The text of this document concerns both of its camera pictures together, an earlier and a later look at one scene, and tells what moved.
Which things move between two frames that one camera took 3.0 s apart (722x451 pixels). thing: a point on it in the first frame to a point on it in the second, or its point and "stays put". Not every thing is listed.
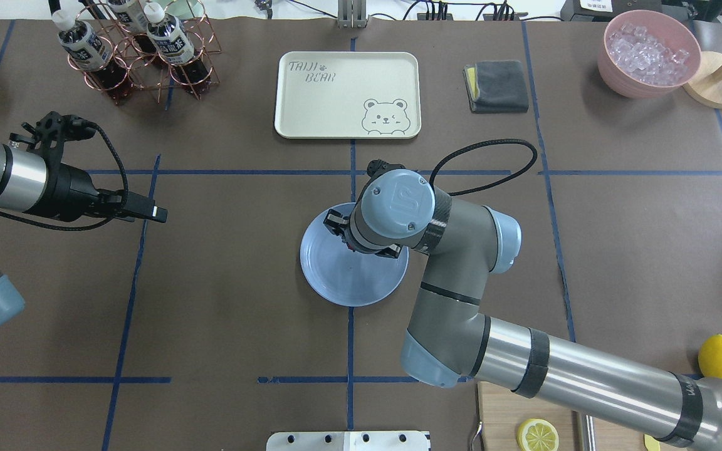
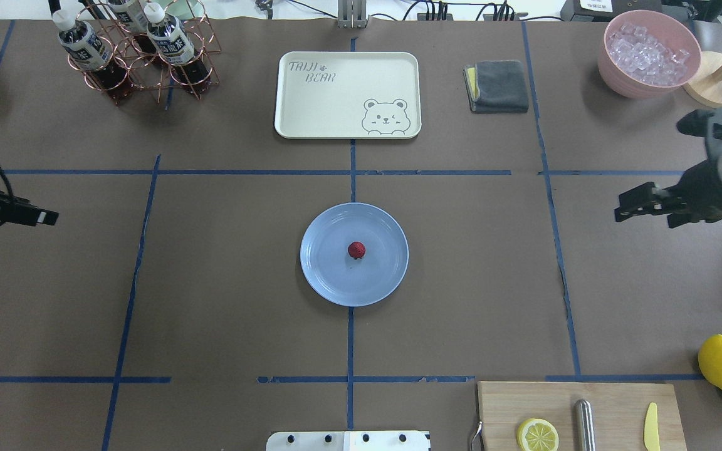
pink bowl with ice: [647, 54] stays put
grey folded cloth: [496, 86] stays put
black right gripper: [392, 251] to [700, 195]
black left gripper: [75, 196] to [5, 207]
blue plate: [345, 277] stays put
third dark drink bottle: [129, 17] stays put
